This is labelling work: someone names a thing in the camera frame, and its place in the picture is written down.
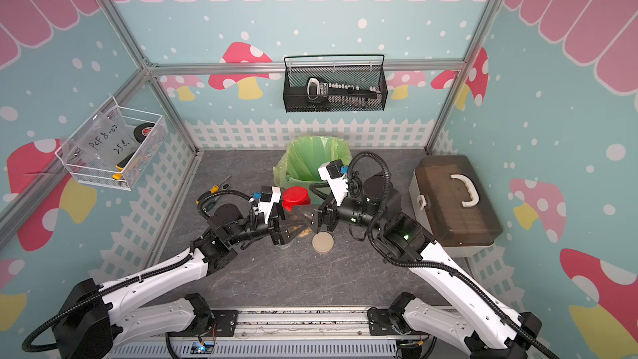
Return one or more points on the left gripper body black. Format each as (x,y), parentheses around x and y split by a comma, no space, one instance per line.
(256,228)

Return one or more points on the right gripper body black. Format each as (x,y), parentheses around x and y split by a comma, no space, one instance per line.
(353,213)

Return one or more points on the peanut jar red lid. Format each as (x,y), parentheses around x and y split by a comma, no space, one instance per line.
(296,201)

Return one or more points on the beige jar lid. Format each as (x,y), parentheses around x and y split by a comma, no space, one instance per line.
(323,242)

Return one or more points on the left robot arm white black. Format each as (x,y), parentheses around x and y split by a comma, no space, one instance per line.
(96,317)

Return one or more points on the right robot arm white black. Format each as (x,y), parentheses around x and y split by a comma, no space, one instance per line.
(502,332)

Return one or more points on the yellow black screwdriver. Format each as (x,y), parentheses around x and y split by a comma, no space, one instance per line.
(224,184)

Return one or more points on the green trash bin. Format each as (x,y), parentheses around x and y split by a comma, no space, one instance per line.
(292,182)

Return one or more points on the green plastic bin liner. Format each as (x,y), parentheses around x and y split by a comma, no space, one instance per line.
(306,154)

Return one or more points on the brown lidded tool box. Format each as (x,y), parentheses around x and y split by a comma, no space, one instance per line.
(450,202)

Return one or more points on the socket wrench set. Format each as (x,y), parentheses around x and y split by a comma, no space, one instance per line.
(335,96)

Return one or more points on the yellow utility knife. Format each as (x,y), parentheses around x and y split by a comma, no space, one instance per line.
(124,169)

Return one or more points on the black tape roll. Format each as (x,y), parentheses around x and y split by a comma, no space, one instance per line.
(143,130)

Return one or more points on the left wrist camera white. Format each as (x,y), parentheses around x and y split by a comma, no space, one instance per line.
(267,205)

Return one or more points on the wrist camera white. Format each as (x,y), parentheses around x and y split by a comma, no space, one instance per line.
(267,205)
(335,174)

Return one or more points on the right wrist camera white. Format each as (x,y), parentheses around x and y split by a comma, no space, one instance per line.
(335,174)

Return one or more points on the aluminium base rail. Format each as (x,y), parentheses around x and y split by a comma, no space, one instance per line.
(319,332)

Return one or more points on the black wire mesh basket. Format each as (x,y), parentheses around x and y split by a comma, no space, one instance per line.
(342,82)

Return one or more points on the clear wall bin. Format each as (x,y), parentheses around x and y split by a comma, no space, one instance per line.
(93,151)

